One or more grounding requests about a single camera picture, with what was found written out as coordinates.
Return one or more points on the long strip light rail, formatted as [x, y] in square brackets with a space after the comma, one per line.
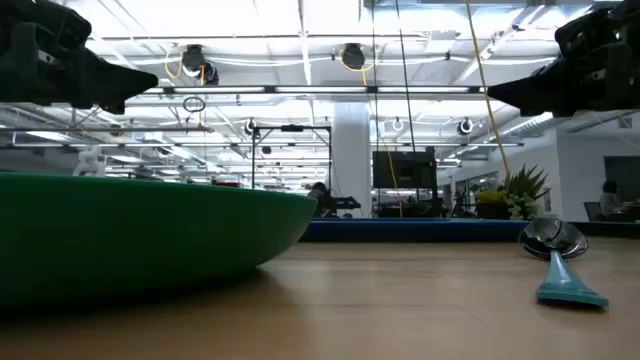
[320, 90]

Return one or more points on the white robot figure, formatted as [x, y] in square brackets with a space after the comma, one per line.
[90, 162]

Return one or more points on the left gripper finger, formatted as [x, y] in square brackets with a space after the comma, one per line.
[107, 104]
[115, 80]

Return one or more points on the person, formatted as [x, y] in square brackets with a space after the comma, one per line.
[609, 200]
[319, 196]

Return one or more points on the white square column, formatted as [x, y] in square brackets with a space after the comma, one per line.
[351, 160]

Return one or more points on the black monitor screen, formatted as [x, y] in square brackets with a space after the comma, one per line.
[405, 170]

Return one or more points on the green plate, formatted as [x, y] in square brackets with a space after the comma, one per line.
[125, 235]

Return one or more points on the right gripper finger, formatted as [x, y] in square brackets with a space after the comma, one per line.
[550, 111]
[535, 90]

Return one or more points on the potted succulent plant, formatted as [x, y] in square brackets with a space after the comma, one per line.
[522, 192]

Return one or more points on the blue plastic tray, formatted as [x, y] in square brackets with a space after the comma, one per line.
[410, 230]

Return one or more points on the black tube stand frame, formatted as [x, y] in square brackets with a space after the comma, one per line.
[253, 155]

